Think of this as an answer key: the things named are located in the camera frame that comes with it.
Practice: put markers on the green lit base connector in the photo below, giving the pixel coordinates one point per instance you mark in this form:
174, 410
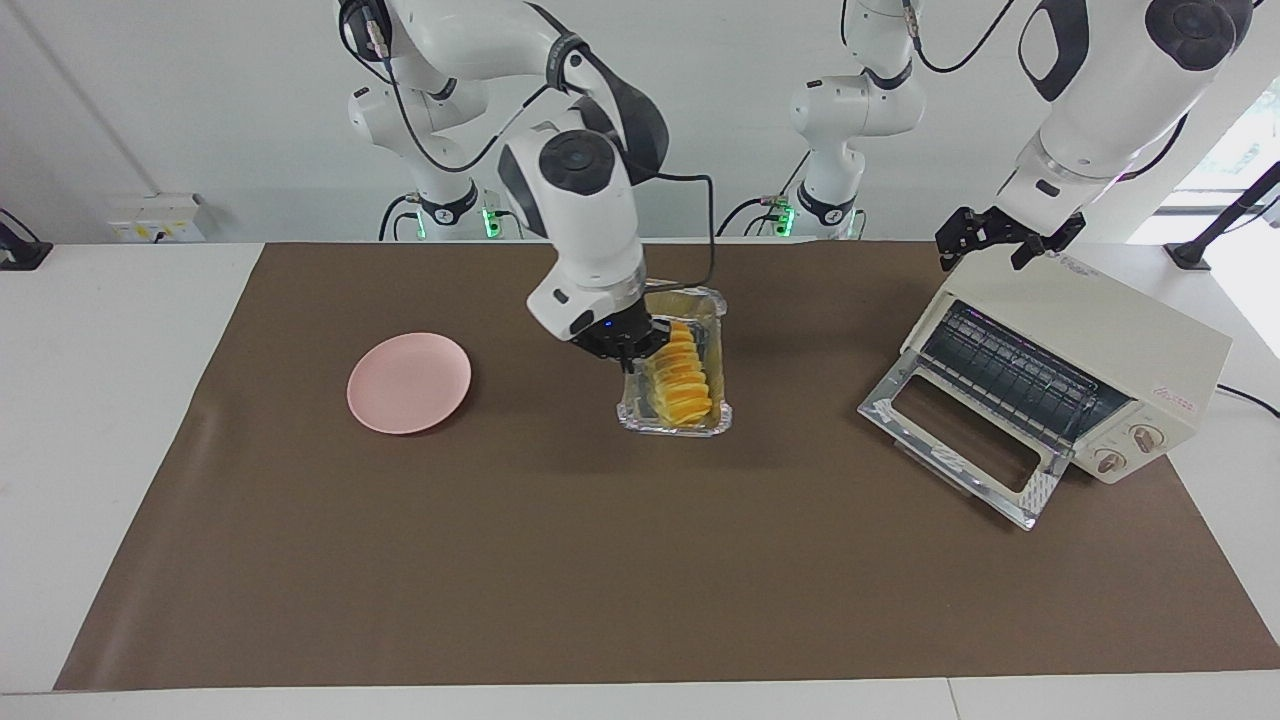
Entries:
785, 218
491, 220

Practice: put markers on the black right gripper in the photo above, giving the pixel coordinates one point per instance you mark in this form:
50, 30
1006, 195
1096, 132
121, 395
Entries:
618, 338

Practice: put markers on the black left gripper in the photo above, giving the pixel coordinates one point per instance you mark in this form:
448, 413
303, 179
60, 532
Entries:
1010, 226

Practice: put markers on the aluminium foil tray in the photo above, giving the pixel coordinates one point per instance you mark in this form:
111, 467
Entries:
722, 350

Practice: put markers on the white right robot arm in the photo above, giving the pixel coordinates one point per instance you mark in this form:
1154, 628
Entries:
590, 230

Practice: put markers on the striped orange bread loaf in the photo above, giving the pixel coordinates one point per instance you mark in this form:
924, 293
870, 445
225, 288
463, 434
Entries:
680, 385

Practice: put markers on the black slanted stand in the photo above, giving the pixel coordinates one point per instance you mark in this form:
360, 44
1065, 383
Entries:
1215, 228

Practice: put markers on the glass oven door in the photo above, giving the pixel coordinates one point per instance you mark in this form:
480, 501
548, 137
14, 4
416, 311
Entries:
960, 425

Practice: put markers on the beige oven knob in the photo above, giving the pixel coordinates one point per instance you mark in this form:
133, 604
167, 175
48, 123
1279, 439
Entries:
1110, 462
1148, 437

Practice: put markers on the brown table mat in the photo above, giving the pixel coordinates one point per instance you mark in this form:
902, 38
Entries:
600, 560

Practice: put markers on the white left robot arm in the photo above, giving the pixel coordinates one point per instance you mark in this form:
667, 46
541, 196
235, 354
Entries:
1100, 110

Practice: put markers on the cream toaster oven body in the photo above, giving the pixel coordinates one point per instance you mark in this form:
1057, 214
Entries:
1130, 335

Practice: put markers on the pink round plate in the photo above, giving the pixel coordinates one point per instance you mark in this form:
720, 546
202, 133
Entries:
408, 383

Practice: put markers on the black table clamp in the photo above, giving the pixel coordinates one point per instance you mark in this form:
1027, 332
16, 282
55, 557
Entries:
20, 252

